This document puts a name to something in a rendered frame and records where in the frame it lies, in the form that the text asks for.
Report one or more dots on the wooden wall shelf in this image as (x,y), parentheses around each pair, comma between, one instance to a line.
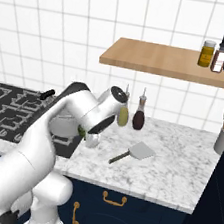
(161,60)

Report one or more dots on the dark brown sauce bottle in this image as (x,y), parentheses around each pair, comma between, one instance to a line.
(138,118)

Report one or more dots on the white utensil holder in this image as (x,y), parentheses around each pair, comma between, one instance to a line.
(222,142)

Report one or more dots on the yellow jar with grey lid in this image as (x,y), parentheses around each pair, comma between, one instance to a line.
(206,55)

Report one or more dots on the olive green oil bottle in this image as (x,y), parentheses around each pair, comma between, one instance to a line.
(123,116)

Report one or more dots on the tall navy cabinet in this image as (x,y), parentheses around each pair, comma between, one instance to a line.
(213,199)

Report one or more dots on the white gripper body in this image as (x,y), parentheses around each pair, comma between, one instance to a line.
(92,140)

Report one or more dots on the navy drawer front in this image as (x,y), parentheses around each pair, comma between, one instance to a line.
(151,207)

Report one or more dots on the brown spice jar, dark lid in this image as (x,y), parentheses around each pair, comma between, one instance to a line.
(219,58)

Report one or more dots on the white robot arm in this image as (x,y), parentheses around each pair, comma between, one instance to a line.
(33,160)

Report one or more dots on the green avocado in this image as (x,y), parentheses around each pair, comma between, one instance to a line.
(81,132)

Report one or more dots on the black hob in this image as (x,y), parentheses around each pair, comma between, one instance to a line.
(6,112)

